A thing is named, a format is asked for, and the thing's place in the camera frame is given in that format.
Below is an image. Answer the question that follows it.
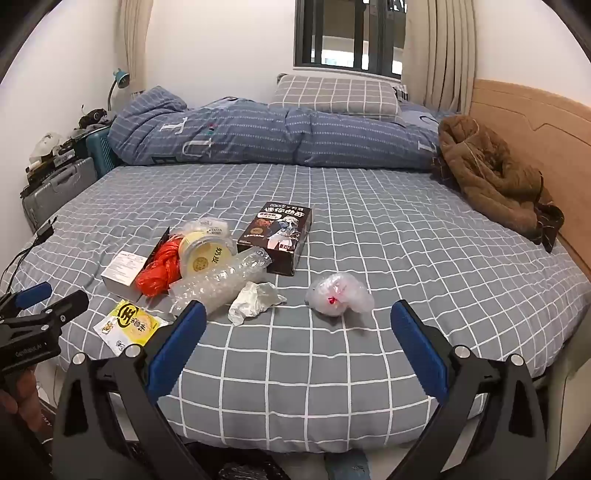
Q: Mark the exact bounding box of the teal suitcase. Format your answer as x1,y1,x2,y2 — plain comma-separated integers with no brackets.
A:
85,124,122,181

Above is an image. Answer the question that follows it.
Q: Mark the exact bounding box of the white cardboard box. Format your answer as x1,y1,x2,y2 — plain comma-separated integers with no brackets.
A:
100,226,185,301

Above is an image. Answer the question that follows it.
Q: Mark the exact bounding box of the black printed box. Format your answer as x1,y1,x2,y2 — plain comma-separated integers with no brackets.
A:
237,202,312,277

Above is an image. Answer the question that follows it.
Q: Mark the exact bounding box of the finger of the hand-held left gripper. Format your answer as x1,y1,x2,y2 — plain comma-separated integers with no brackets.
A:
18,290,90,334
0,281,54,319

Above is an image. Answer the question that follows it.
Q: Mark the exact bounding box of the beige curtain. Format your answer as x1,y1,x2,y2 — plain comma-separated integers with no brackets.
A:
404,0,478,114
115,0,153,97

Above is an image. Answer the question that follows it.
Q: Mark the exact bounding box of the black charger with cable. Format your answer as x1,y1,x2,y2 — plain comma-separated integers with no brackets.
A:
0,216,58,296

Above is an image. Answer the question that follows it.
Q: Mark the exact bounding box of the bed with grey checked sheet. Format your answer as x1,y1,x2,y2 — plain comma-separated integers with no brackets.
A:
0,161,591,457

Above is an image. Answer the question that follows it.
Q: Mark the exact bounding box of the yellow snack packet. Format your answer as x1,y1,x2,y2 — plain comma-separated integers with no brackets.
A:
93,299,171,357

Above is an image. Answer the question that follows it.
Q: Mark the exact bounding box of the person's left hand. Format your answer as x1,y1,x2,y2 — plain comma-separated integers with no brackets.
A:
0,369,43,432

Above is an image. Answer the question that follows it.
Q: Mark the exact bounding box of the blue striped quilt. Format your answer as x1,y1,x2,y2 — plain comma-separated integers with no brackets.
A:
107,85,462,171

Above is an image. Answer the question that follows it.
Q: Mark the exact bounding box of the yellow round container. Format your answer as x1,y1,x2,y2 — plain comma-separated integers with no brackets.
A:
178,231,238,278

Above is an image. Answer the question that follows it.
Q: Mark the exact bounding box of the grey checked pillow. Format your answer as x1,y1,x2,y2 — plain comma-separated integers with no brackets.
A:
268,74,404,123

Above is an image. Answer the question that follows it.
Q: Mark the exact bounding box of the white cap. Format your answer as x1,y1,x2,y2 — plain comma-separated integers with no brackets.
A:
30,132,63,162

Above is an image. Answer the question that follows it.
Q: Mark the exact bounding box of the dark framed window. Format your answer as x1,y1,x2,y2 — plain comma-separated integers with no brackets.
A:
293,0,409,77

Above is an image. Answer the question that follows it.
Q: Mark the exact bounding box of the grey suitcase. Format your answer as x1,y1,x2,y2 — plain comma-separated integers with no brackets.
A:
21,157,99,232

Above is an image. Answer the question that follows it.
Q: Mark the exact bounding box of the clear bubble wrap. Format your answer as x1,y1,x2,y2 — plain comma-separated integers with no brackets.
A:
168,246,272,315

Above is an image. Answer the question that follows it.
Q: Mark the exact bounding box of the dark round object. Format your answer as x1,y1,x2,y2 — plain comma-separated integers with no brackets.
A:
78,108,109,130

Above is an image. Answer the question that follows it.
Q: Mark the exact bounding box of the white tissue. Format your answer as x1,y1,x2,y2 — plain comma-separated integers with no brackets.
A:
228,281,288,326

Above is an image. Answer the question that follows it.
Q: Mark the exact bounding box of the teal desk lamp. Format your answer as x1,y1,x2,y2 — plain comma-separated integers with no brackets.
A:
107,69,131,112

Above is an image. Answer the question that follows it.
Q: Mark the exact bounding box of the brown quilted jacket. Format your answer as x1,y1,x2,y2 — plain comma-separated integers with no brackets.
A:
431,114,565,254

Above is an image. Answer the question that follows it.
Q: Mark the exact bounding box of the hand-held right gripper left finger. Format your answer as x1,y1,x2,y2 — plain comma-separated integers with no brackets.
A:
52,300,208,480

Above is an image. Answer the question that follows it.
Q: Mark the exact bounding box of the wooden headboard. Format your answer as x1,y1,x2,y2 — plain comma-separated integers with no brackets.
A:
468,78,591,296

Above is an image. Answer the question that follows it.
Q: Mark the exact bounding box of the clear plastic bag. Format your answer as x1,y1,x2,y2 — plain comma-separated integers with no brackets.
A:
305,271,375,319

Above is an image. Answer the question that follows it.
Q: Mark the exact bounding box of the red plastic bag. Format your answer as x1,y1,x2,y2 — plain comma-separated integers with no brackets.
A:
135,235,183,297

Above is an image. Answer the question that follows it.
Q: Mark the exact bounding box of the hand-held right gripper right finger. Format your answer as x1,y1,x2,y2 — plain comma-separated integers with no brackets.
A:
390,299,548,480

